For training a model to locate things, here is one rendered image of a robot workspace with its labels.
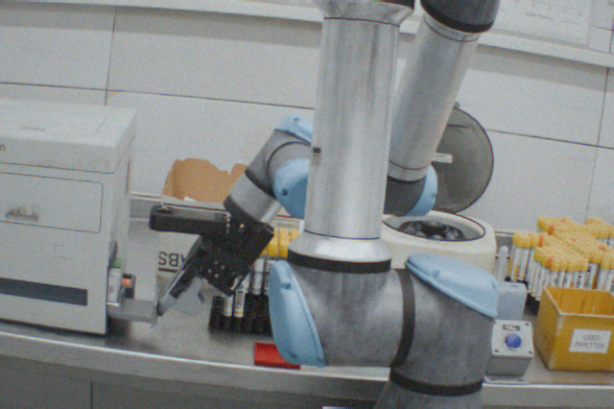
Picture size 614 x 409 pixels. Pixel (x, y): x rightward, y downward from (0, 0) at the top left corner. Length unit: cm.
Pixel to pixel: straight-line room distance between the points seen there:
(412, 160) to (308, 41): 76
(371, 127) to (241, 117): 99
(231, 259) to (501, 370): 44
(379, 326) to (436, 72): 32
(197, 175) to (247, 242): 56
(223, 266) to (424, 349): 45
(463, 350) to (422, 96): 32
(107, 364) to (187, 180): 63
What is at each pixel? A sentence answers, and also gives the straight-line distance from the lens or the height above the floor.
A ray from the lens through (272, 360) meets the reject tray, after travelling 153.
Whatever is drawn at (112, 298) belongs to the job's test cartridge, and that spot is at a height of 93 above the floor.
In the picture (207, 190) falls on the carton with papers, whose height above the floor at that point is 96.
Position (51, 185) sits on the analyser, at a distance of 150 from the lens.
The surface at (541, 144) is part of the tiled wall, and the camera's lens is 219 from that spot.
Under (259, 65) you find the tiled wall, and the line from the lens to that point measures 208.
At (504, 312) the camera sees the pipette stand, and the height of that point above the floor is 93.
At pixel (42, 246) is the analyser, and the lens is 153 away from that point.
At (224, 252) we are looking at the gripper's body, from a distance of 151.
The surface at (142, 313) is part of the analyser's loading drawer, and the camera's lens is 156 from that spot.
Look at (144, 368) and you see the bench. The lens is 153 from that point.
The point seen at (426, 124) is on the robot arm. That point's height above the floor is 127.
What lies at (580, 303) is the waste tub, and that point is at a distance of 177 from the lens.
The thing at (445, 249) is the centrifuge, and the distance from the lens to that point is 181.
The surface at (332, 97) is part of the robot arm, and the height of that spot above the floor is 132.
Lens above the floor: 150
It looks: 15 degrees down
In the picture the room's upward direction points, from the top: 7 degrees clockwise
